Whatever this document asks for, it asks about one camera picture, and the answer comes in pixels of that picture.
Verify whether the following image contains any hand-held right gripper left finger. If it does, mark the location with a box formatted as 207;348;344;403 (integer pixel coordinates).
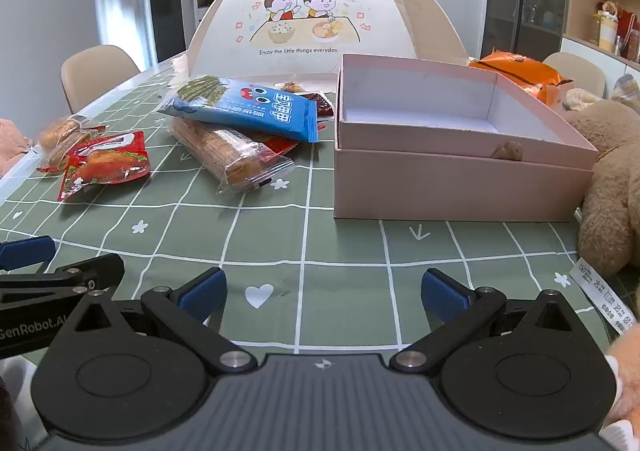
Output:
64;267;258;378

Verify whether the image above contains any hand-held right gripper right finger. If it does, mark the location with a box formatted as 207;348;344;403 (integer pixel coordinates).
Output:
389;268;583;375

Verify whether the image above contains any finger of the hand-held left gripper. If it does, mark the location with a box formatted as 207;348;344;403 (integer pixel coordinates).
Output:
0;253;126;305
0;236;57;274

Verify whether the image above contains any pink cardboard box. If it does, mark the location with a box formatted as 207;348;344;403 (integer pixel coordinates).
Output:
333;53;600;222

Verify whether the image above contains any small bread packet red edge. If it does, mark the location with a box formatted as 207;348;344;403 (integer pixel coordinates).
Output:
37;115;83;152
37;126;108;175

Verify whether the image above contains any pink cloth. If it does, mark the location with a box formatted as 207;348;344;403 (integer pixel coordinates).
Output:
0;118;34;178

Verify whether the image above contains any green checked tablecloth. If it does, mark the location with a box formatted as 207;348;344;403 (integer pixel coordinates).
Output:
0;66;640;367

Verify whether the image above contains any red chicken leg packet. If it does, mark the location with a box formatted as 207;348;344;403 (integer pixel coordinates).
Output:
57;131;152;202

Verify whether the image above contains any long cake in clear wrapper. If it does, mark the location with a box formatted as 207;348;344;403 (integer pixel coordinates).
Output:
167;117;295;196

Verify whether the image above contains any small brown bear figure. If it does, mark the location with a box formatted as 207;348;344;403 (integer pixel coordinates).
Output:
492;141;524;161

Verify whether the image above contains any flat red snack packet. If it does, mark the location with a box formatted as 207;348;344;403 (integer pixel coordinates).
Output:
260;136;302;155

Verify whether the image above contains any beige dining chair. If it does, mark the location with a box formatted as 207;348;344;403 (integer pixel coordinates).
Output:
542;52;607;100
61;45;142;114

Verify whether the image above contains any blue seaweed snack packet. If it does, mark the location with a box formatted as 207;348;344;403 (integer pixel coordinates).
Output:
155;75;326;144

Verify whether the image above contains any pink plush toy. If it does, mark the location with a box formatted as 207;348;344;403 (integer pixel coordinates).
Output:
602;326;640;447

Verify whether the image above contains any brown teddy bear plush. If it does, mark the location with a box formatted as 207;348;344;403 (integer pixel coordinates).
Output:
562;88;640;336

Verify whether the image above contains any dark red snack packet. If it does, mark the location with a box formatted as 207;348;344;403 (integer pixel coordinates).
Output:
295;91;335;120

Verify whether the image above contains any orange snack bag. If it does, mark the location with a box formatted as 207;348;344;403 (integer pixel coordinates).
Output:
469;49;574;108

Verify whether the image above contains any cartoon printed paper bag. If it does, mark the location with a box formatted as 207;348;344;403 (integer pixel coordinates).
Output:
172;0;469;82

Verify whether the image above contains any plaid cushion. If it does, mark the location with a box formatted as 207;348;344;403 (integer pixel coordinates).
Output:
607;73;640;108

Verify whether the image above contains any yellow bottle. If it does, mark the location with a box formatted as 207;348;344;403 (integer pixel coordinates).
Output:
598;11;619;54

